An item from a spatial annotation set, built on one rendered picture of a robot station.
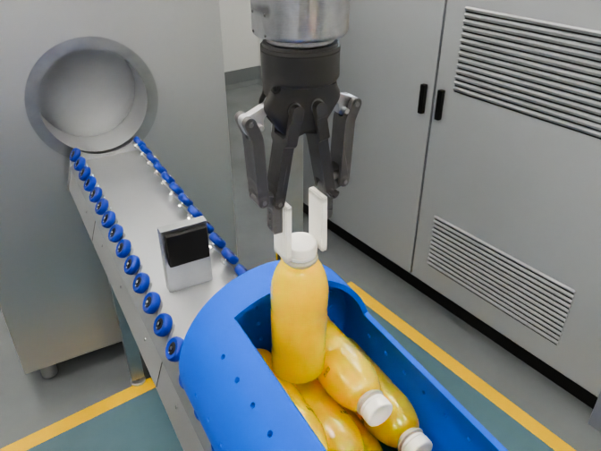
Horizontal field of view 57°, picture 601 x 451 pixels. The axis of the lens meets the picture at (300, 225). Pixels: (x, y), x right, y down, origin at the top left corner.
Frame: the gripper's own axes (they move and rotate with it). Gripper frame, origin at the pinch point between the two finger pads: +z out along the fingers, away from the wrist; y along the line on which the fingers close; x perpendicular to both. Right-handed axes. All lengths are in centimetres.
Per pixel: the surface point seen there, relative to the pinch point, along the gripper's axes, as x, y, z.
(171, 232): -50, 2, 27
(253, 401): 6.4, 9.7, 16.6
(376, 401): 9.3, -5.6, 22.3
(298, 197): -64, -35, 35
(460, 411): 15.5, -13.6, 22.4
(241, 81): -452, -188, 128
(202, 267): -50, -4, 38
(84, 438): -104, 30, 135
